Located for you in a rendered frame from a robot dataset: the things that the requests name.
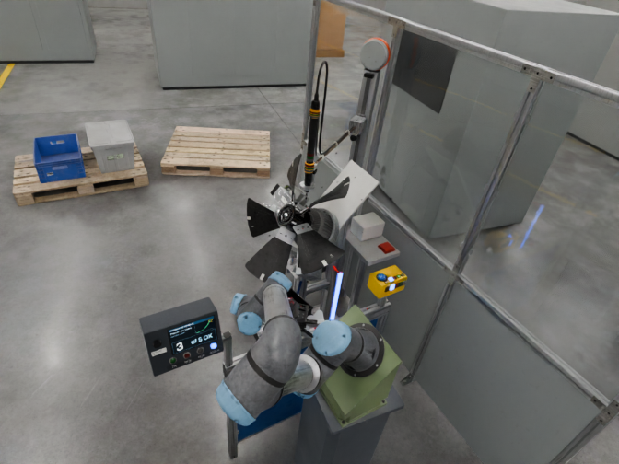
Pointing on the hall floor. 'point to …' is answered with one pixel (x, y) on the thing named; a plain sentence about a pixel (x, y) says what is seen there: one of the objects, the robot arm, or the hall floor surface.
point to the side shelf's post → (356, 284)
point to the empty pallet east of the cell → (217, 152)
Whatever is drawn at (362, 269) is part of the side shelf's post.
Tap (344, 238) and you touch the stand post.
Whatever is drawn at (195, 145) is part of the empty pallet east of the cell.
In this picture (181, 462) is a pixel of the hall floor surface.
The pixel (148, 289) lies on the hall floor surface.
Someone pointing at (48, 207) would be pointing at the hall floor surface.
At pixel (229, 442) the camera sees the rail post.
